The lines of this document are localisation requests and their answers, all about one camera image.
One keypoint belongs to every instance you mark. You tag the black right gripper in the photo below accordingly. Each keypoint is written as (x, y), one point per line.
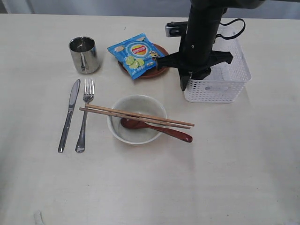
(195, 56)

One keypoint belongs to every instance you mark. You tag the white plastic perforated basket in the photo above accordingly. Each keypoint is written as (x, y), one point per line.
(225, 81)

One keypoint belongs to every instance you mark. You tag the brown round wooden plate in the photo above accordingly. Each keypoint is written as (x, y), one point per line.
(152, 73)

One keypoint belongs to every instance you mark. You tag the blue chips bag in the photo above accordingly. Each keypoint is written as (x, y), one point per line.
(137, 55)

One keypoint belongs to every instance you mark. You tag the dark red wooden spoon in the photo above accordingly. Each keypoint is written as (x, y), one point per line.
(135, 124)

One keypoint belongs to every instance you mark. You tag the pale green ceramic bowl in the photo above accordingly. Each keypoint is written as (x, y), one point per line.
(137, 104)

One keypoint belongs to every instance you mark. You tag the silver metal fork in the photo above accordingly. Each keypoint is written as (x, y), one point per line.
(88, 96)

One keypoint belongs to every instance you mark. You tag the wooden chopstick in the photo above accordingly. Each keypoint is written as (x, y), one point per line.
(113, 114)
(137, 115)

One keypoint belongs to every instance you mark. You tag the stainless steel cup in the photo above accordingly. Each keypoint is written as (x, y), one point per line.
(84, 54)

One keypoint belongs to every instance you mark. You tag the silver metal knife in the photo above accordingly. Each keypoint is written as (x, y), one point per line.
(71, 105)

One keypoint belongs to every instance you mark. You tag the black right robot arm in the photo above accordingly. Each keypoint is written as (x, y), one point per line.
(213, 10)

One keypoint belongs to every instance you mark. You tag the white curtain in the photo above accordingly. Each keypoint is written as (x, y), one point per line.
(156, 8)

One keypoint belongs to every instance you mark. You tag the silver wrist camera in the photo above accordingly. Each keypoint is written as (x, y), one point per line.
(176, 29)

